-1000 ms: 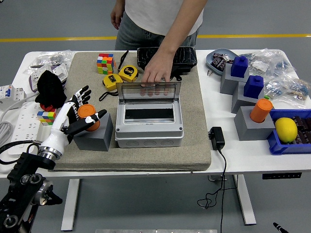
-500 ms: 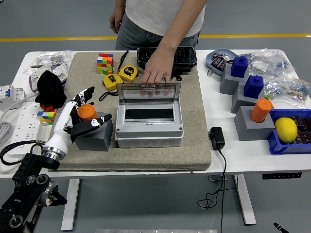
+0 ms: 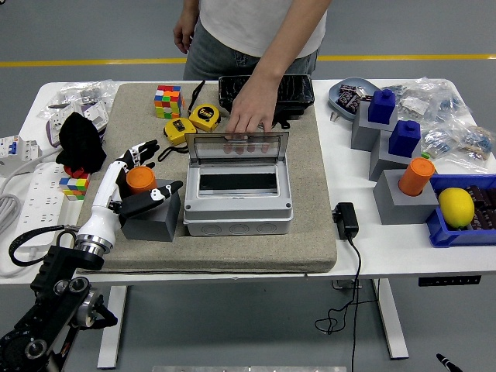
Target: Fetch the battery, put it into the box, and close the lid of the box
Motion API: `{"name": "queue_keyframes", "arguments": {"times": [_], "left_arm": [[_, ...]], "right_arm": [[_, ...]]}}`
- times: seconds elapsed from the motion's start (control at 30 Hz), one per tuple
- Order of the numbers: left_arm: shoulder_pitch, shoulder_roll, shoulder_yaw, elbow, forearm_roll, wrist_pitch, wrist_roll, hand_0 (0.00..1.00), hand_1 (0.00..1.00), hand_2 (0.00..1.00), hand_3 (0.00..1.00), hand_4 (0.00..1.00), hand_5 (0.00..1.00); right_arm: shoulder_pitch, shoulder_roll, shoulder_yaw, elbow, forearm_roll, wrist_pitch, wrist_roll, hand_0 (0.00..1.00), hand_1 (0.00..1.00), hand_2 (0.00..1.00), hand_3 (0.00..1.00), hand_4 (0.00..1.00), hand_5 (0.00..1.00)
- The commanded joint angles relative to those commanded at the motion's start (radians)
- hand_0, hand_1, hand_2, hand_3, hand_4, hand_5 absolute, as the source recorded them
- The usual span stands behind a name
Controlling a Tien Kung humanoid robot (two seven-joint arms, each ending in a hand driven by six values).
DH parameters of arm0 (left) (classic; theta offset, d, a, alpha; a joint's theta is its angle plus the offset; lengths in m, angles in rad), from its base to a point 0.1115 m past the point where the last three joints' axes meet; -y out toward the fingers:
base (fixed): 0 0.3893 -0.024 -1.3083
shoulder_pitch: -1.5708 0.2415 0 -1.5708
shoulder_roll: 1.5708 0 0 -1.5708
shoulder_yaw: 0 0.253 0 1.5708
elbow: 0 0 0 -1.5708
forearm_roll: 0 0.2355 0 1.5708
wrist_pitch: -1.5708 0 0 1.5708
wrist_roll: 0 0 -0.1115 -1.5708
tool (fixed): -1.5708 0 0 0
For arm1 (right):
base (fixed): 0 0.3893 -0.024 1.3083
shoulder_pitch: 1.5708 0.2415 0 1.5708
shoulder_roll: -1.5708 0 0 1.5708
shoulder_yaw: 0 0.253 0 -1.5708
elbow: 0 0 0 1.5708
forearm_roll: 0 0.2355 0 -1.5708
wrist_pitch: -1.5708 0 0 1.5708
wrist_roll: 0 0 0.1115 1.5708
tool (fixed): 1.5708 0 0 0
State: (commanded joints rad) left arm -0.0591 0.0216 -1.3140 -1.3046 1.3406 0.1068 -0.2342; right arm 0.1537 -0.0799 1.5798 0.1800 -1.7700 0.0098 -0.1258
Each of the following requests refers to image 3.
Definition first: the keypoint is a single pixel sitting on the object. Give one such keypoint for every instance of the person's left hand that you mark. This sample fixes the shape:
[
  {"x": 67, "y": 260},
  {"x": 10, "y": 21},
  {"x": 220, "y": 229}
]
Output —
[{"x": 253, "y": 108}]

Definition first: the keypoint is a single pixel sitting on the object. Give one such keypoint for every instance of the person's right hand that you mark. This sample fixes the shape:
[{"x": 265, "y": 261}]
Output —
[{"x": 182, "y": 36}]

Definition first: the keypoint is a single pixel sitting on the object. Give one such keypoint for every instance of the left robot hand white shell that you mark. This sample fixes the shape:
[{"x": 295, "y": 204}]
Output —
[{"x": 104, "y": 201}]

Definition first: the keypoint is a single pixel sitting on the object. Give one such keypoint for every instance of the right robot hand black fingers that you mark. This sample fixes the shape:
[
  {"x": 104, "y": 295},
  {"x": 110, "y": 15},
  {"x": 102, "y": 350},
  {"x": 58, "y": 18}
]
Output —
[{"x": 447, "y": 363}]

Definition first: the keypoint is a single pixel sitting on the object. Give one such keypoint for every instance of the orange cylinder battery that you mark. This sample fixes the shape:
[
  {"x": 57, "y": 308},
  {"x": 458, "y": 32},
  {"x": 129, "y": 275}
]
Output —
[
  {"x": 141, "y": 182},
  {"x": 415, "y": 176}
]

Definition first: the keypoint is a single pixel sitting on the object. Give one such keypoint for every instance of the transparent hinged box lid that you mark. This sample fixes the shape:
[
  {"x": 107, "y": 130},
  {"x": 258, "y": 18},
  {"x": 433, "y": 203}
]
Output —
[{"x": 279, "y": 149}]

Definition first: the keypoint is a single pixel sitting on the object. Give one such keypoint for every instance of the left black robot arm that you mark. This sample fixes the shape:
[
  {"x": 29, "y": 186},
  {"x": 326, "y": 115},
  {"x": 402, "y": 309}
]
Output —
[{"x": 58, "y": 271}]

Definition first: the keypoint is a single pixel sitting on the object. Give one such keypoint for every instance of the person's left forearm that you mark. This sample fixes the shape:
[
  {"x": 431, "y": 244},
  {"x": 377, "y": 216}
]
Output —
[{"x": 286, "y": 50}]

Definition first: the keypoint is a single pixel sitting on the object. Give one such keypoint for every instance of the blue block battery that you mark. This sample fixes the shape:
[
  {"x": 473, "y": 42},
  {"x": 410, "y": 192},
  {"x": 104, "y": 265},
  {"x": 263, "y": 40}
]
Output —
[
  {"x": 405, "y": 139},
  {"x": 381, "y": 106}
]

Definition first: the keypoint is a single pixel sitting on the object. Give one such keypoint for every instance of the small colourful puzzle cube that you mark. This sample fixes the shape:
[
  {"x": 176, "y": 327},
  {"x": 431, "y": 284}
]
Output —
[{"x": 74, "y": 188}]

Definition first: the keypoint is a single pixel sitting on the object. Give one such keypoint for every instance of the red object under glove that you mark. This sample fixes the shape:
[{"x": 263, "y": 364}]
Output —
[{"x": 77, "y": 171}]

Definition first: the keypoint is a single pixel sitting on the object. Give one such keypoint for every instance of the black wrapped device case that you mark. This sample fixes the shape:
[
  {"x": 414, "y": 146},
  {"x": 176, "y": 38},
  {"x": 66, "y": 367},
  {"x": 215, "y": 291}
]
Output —
[{"x": 296, "y": 93}]

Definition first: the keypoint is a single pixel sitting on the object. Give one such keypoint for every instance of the yellow tape measure 5m print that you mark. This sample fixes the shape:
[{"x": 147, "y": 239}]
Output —
[{"x": 205, "y": 116}]

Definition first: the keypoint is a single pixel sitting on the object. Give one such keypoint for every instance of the grey block with round hole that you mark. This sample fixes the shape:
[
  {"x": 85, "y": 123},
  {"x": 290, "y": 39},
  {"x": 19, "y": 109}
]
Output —
[{"x": 155, "y": 228}]

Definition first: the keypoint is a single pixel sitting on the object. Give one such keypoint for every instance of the person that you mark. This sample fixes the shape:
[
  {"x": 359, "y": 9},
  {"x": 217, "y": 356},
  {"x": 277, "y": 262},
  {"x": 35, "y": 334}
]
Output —
[{"x": 240, "y": 27}]

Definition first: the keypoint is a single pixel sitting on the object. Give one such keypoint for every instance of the black cloth glove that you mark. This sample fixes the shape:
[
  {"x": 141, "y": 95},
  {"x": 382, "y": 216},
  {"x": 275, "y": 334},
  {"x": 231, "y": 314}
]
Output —
[{"x": 79, "y": 141}]

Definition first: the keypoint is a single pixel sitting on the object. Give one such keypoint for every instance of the white power strip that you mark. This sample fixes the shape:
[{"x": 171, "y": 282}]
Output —
[{"x": 38, "y": 205}]

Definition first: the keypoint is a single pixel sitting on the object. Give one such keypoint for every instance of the large colourful puzzle cube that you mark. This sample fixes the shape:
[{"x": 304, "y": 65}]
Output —
[{"x": 168, "y": 101}]

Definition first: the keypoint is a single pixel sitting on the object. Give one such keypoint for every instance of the white table leg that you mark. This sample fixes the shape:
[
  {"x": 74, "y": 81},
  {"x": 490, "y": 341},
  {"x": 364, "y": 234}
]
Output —
[
  {"x": 112, "y": 329},
  {"x": 393, "y": 321}
]

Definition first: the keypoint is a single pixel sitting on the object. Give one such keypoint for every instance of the blue-grey oval plate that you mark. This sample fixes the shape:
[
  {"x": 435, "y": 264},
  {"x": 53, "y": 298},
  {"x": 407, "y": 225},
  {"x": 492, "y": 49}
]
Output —
[{"x": 335, "y": 95}]

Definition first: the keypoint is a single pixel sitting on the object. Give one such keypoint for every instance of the black table control panel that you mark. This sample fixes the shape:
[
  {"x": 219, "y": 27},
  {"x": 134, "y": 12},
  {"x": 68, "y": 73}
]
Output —
[{"x": 449, "y": 281}]

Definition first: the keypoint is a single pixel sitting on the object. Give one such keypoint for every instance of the grey-brown fabric mat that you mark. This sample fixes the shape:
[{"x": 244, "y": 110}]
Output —
[{"x": 310, "y": 174}]

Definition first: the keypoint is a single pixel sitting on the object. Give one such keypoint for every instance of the purple edged white socket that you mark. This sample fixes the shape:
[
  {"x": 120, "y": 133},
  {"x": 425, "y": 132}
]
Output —
[{"x": 54, "y": 129}]

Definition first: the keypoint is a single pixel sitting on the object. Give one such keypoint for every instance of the white circuit breaker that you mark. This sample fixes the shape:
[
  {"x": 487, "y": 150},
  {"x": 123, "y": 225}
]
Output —
[{"x": 19, "y": 149}]

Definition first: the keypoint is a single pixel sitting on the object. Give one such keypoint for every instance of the clear plastic bag small parts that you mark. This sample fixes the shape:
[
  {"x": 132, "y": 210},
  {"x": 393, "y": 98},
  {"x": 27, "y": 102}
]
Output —
[
  {"x": 54, "y": 108},
  {"x": 95, "y": 91}
]

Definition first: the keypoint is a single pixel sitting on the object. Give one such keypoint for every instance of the grey block holder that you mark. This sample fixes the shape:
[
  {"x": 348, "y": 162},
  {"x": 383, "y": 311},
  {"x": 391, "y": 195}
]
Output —
[
  {"x": 381, "y": 164},
  {"x": 403, "y": 209},
  {"x": 362, "y": 133}
]

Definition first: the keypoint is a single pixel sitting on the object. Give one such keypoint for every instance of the blue plastic bin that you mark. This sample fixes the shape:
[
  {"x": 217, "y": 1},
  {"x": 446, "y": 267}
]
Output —
[{"x": 457, "y": 236}]

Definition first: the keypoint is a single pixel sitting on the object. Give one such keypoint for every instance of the black power adapter plug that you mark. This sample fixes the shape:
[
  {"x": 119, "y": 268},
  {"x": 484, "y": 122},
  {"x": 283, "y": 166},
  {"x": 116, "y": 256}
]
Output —
[{"x": 346, "y": 221}]

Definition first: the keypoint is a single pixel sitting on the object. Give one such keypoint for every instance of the dark brown snack packet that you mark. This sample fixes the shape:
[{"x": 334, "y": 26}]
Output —
[
  {"x": 482, "y": 195},
  {"x": 484, "y": 219}
]

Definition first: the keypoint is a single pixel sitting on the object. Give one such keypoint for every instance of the yellow lemon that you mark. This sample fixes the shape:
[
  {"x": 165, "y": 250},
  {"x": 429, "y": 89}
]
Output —
[{"x": 456, "y": 207}]

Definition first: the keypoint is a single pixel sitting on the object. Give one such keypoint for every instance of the plastic bag white parts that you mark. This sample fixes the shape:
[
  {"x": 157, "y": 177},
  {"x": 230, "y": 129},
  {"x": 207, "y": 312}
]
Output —
[{"x": 414, "y": 102}]

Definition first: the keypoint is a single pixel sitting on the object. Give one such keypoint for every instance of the plastic bag blue parts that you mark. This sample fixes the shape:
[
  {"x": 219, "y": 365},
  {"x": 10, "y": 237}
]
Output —
[
  {"x": 476, "y": 145},
  {"x": 451, "y": 102},
  {"x": 439, "y": 141}
]

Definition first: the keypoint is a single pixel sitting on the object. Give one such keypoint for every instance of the white wall socket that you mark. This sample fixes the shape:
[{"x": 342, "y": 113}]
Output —
[{"x": 96, "y": 114}]

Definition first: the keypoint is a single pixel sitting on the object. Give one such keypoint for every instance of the grey plastic enclosure box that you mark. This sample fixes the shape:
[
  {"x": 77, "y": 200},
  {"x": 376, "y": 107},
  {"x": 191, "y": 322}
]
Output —
[{"x": 236, "y": 221}]

